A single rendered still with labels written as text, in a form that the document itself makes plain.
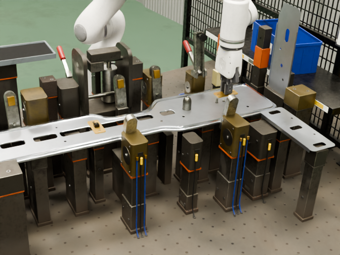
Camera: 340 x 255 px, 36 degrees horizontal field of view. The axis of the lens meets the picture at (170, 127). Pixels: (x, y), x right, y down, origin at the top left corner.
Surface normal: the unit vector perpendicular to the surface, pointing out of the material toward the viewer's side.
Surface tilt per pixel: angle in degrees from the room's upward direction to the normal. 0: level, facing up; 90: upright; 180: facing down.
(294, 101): 90
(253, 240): 0
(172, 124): 0
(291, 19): 90
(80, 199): 90
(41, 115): 90
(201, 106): 0
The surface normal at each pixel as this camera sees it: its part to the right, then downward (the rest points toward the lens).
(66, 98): 0.45, 0.46
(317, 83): 0.04, -0.87
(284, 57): -0.89, 0.19
